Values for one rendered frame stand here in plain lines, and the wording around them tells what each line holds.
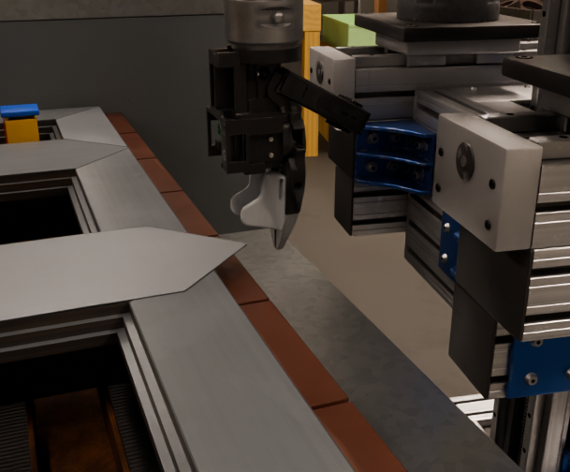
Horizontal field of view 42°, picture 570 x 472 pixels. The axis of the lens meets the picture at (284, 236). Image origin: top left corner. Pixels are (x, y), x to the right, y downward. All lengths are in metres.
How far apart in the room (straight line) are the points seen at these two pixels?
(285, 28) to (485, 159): 0.22
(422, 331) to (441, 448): 1.64
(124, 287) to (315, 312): 0.37
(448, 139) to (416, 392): 0.30
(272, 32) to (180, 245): 0.24
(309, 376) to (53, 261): 0.31
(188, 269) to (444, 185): 0.26
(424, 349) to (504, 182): 1.71
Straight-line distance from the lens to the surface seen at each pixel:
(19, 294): 0.72
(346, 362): 0.90
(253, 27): 0.70
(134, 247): 0.79
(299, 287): 1.08
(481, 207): 0.66
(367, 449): 0.53
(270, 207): 0.76
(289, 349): 0.64
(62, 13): 1.52
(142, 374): 0.60
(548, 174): 0.65
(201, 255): 0.76
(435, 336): 2.39
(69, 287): 0.72
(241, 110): 0.72
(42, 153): 1.19
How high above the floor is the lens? 1.15
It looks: 22 degrees down
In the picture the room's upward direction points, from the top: straight up
